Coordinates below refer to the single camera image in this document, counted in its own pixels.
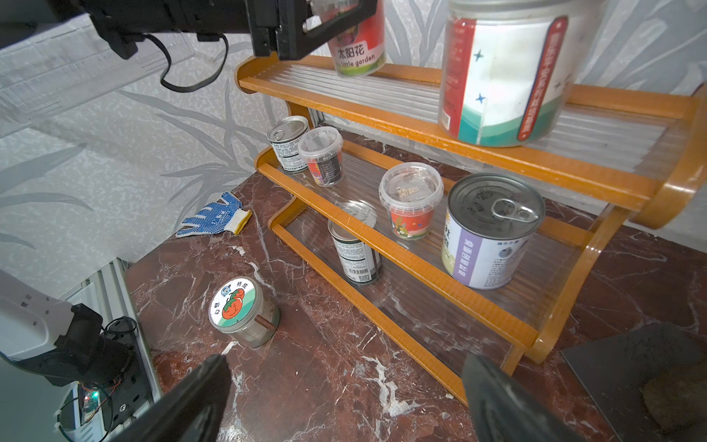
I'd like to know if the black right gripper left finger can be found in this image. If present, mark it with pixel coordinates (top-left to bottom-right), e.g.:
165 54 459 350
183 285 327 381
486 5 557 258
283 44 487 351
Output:
112 355 231 442

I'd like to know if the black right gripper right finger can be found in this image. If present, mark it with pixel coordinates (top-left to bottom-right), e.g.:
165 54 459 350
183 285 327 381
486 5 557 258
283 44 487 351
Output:
462 354 582 441

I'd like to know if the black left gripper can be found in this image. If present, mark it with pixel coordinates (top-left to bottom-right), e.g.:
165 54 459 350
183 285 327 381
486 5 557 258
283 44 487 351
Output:
245 0 377 61

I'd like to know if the small red label plastic cup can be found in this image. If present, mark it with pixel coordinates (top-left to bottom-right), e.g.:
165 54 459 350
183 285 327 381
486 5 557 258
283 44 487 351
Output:
328 1 386 77

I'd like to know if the tomato lid jar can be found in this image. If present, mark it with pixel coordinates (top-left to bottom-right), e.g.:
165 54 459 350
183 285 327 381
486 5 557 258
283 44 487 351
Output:
438 0 605 147
208 276 280 348

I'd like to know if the small clear cup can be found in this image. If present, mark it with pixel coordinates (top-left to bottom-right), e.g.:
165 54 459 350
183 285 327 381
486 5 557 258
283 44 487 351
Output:
379 162 445 241
298 126 344 187

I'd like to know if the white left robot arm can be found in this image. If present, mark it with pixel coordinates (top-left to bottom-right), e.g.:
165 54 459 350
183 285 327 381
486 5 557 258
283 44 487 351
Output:
1 1 382 387

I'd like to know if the orange wooden three-tier shelf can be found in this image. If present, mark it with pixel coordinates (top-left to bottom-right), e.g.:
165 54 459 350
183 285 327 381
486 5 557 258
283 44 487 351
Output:
234 52 707 407

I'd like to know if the black label can bottom shelf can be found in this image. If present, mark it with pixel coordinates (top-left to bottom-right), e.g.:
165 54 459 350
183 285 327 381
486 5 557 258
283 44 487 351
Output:
328 201 382 284

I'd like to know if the silver pull-tab can left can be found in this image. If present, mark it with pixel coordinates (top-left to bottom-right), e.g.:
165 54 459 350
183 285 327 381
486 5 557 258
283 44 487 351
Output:
267 116 309 173

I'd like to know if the left green circuit board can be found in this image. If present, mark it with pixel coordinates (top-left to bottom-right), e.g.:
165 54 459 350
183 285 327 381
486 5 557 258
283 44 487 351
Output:
77 385 102 425

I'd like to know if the brown tree trunk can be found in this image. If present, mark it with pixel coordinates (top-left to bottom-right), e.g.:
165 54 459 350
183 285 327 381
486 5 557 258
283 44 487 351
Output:
642 371 706 434

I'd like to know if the blue dotted work glove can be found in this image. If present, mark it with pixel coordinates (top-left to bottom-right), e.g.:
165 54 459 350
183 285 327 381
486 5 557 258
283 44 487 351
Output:
175 192 252 238

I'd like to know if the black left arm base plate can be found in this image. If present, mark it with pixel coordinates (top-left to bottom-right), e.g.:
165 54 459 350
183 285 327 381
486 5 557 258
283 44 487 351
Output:
102 316 152 432

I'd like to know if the dark metal tree base plate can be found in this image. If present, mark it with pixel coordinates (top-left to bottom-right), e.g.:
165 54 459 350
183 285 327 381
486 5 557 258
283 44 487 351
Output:
561 322 706 441

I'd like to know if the aluminium front rail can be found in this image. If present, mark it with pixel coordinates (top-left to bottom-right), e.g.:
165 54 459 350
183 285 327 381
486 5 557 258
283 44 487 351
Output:
55 258 161 441

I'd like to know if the clear acrylic wall shelf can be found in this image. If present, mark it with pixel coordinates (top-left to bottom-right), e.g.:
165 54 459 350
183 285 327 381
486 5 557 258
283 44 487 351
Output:
1 15 167 136

